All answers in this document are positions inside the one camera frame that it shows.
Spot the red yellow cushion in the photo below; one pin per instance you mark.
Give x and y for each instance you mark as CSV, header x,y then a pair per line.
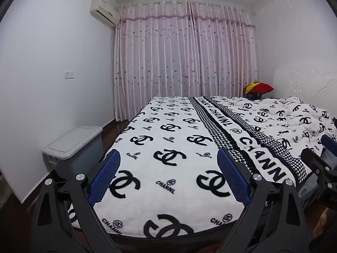
x,y
259,87

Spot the person's right hand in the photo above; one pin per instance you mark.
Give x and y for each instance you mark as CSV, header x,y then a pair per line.
x,y
322,226

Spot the white wall air conditioner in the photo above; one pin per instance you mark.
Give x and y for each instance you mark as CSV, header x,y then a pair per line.
x,y
104,11

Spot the white black printed blanket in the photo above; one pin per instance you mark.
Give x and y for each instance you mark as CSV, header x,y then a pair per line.
x,y
184,150

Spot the pink patterned curtain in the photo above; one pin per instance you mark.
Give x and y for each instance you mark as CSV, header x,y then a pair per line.
x,y
184,58

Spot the white wall socket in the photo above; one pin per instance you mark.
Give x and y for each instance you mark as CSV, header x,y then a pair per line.
x,y
69,74

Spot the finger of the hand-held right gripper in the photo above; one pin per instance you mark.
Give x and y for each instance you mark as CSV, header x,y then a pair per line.
x,y
329,142

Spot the white glossy bed headboard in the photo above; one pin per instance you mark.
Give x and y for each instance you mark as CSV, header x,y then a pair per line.
x,y
308,81

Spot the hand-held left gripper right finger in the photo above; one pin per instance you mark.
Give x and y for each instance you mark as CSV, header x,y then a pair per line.
x,y
231,175

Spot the grey lidded storage box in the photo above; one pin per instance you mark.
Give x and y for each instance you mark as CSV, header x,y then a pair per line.
x,y
71,145

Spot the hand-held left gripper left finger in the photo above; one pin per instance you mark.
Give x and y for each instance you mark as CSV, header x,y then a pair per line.
x,y
105,175

